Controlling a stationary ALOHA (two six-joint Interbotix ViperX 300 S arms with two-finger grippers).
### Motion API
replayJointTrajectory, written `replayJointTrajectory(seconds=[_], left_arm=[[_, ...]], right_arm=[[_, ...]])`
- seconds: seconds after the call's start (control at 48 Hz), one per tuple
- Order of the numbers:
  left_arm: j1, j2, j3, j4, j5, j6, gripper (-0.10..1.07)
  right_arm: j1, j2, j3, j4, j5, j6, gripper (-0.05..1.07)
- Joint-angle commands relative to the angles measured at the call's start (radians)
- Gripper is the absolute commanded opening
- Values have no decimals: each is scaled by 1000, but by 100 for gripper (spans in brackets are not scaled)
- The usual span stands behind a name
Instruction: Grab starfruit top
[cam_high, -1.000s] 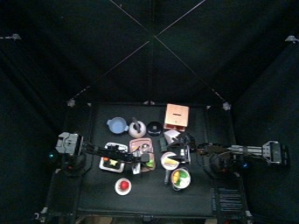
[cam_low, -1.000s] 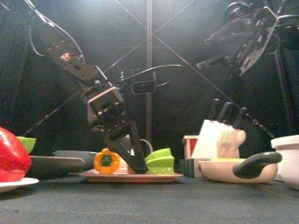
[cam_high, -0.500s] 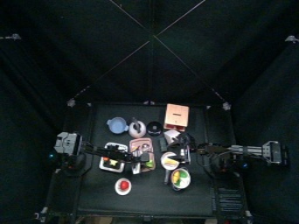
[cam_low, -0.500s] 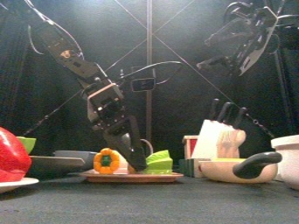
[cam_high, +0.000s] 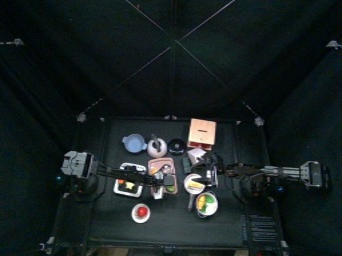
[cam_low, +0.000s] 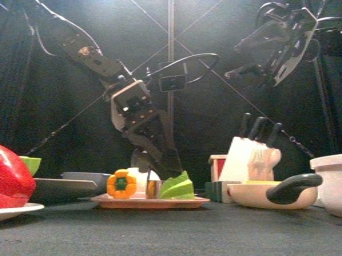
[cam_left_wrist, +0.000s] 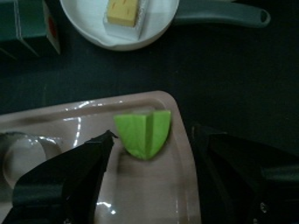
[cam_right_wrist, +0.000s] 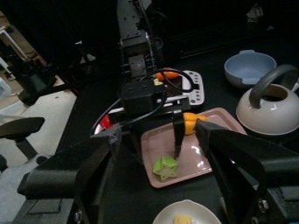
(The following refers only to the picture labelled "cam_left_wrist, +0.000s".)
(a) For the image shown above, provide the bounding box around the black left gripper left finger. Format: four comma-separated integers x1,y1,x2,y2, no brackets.
0,129,119,224

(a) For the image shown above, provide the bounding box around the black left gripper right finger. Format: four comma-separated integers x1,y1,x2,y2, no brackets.
190,123,299,224

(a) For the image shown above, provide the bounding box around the green toy starfruit top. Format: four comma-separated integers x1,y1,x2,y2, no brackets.
112,109,174,161

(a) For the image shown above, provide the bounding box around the pink rectangular tray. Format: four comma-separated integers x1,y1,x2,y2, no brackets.
0,89,202,224

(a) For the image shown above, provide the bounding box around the green toy carton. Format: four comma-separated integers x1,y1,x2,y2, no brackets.
0,0,62,59

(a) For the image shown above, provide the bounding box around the yellow toy butter stick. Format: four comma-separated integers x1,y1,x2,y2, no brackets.
102,0,152,41

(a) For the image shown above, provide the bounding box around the white pan with grey handle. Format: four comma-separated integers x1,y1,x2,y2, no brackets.
59,0,272,53

